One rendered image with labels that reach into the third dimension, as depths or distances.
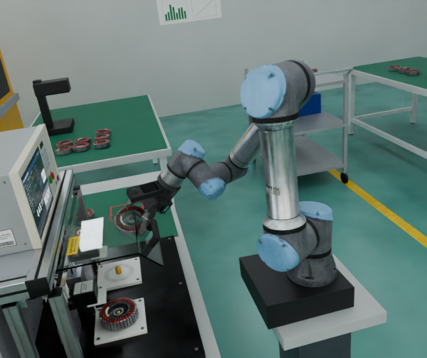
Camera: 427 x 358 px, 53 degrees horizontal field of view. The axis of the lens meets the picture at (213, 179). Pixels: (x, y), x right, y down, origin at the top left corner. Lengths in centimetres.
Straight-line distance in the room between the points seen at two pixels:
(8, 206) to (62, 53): 542
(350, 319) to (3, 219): 96
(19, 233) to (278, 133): 67
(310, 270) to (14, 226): 81
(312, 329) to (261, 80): 71
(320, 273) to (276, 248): 22
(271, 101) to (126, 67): 551
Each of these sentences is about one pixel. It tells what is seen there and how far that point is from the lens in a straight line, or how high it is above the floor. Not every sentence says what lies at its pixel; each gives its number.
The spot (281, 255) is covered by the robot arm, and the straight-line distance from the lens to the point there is 113.
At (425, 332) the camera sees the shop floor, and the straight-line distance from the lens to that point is 247.
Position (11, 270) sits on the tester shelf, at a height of 111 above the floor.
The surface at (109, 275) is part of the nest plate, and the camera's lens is 156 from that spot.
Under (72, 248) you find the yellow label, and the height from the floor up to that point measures 107.
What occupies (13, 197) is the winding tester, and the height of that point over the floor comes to 126.
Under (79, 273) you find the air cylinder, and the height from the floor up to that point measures 82.
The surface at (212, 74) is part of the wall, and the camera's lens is 660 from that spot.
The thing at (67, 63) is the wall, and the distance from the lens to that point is 646.
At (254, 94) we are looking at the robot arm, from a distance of 102.
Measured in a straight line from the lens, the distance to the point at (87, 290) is 128.
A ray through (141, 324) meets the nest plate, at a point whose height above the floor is 78.
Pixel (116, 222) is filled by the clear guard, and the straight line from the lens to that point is 127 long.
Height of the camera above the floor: 164
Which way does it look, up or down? 24 degrees down
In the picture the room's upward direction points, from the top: 7 degrees counter-clockwise
